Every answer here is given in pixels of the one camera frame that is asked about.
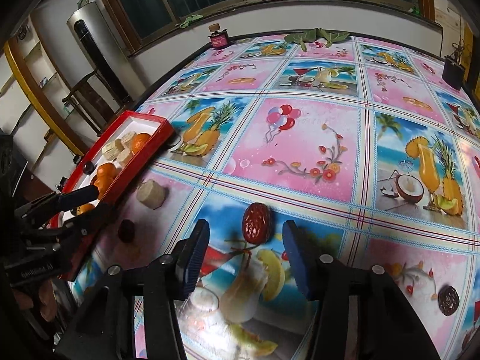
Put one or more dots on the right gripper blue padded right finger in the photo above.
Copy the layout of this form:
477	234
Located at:
305	257

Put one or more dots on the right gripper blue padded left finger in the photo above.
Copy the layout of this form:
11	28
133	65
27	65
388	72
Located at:
191	253

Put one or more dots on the beige round banana slice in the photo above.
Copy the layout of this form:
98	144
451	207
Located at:
151	194

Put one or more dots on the person's left hand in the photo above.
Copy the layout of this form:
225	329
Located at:
46	297

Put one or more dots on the dark round plum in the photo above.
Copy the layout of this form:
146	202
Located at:
126	231

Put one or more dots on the dark red jujube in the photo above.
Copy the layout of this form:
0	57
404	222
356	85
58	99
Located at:
256	225

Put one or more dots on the black television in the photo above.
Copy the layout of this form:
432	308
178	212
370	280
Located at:
13	168

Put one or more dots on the red white rectangular tray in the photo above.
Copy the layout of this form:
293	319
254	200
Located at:
119	194

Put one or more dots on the small orange tangerine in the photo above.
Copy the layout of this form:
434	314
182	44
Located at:
138	141

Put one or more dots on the colourful fruit print tablecloth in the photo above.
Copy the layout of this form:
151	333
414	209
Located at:
362	144

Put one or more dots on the dark wooden chair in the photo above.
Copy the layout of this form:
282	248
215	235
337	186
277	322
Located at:
94	100

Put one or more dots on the silver tower air conditioner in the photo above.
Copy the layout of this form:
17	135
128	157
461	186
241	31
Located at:
97	42

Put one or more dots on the green leafy vegetable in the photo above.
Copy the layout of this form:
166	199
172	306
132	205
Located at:
313	35

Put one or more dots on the green cloth on windowsill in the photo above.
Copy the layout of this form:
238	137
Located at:
190	20

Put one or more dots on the white shelf with yellow frame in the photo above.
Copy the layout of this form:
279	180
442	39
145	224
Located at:
47	131

